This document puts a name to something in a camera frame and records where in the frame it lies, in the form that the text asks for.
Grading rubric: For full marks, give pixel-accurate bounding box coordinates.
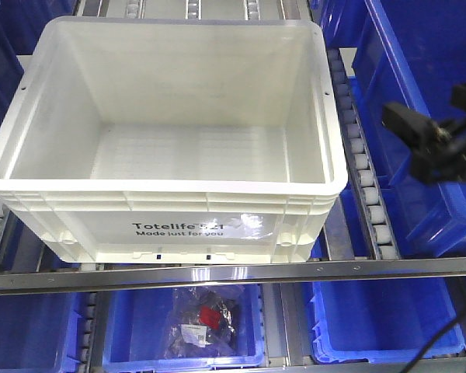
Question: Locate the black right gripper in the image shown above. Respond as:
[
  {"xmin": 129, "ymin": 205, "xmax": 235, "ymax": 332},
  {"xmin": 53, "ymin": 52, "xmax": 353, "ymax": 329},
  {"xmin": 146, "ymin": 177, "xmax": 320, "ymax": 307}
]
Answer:
[{"xmin": 381, "ymin": 83, "xmax": 466, "ymax": 184}]

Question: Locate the white plastic Totelife crate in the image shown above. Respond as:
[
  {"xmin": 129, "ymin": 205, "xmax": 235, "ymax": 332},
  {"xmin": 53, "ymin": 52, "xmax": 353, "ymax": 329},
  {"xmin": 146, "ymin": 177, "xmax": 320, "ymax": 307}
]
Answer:
[{"xmin": 0, "ymin": 16, "xmax": 348, "ymax": 264}]

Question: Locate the blue storage bin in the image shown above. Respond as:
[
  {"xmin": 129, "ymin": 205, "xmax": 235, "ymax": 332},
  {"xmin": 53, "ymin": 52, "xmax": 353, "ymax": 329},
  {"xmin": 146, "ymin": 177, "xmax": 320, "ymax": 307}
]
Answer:
[{"xmin": 351, "ymin": 0, "xmax": 466, "ymax": 257}]

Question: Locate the right white roller track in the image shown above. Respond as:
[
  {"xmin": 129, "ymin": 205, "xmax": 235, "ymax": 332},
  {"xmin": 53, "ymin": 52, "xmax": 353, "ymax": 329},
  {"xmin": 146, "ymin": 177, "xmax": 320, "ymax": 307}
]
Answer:
[{"xmin": 327, "ymin": 49, "xmax": 401, "ymax": 260}]

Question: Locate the blue bin lower right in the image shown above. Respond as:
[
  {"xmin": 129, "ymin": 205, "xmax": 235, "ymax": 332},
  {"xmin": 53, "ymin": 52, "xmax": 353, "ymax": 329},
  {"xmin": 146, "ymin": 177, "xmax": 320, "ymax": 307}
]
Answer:
[{"xmin": 302, "ymin": 277, "xmax": 456, "ymax": 364}]

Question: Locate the clear bag of parts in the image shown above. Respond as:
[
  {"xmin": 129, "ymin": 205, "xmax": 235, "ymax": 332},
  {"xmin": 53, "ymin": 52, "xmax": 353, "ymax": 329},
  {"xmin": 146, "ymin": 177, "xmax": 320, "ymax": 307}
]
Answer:
[{"xmin": 162, "ymin": 285, "xmax": 245, "ymax": 359}]

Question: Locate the blue bin lower middle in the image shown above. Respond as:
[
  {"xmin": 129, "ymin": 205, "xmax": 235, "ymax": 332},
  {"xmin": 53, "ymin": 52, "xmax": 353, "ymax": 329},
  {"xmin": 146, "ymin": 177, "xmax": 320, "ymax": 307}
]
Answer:
[{"xmin": 103, "ymin": 284, "xmax": 264, "ymax": 372}]

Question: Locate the blue bin lower left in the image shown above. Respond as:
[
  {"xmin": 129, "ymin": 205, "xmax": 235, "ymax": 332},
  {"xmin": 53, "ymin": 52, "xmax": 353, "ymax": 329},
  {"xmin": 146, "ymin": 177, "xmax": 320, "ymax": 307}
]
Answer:
[{"xmin": 0, "ymin": 293, "xmax": 89, "ymax": 372}]

